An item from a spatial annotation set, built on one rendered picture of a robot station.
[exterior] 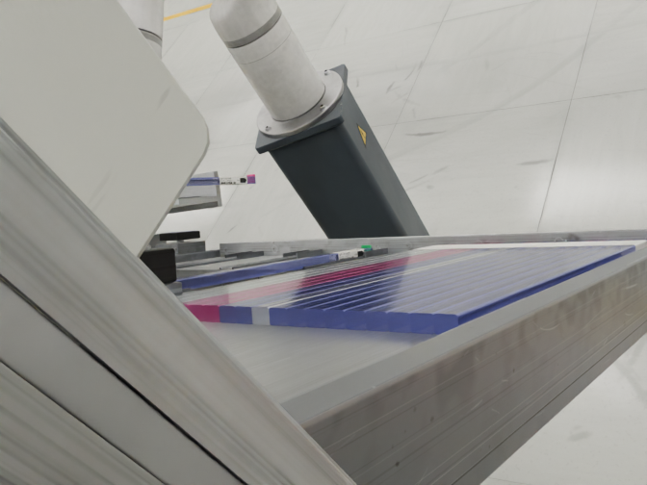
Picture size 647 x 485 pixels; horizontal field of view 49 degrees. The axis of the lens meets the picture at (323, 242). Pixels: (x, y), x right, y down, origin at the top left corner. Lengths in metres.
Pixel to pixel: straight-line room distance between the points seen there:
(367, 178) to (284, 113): 0.21
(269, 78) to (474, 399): 1.08
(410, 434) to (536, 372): 0.13
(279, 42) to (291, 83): 0.08
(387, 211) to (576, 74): 1.07
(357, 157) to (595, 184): 0.80
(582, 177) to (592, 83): 0.40
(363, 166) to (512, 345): 1.09
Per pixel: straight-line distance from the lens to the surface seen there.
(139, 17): 0.95
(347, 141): 1.38
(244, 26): 1.29
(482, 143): 2.26
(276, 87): 1.34
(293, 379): 0.30
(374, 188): 1.45
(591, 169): 2.04
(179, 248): 1.10
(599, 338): 0.50
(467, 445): 0.31
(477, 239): 0.92
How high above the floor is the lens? 1.36
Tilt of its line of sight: 38 degrees down
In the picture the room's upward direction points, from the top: 35 degrees counter-clockwise
